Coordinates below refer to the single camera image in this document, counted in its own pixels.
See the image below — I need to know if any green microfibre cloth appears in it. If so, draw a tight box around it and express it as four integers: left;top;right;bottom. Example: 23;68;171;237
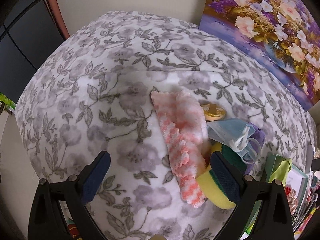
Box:
264;152;292;186

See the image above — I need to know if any pink floral scrunchie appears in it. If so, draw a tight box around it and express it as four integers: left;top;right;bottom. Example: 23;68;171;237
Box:
285;186;298;215

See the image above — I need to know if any teal white tray box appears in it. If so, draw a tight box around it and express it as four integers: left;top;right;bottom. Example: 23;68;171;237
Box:
261;163;309;223

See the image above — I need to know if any yellow green sponge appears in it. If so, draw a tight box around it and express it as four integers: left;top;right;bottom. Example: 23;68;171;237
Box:
196;142;250;210

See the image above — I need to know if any purple card box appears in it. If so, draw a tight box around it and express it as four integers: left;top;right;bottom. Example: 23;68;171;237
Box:
244;123;265;174

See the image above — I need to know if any grey floral blanket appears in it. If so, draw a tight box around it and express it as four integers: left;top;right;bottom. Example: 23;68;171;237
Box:
15;11;316;239

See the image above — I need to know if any pink white fluffy towel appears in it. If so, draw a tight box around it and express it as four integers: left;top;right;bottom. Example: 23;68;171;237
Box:
151;90;210;207

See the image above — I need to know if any dark cabinet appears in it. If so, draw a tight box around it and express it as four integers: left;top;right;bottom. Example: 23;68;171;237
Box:
1;0;65;102

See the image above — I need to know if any floral canvas painting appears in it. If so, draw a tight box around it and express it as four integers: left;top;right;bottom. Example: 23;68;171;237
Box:
200;0;319;110

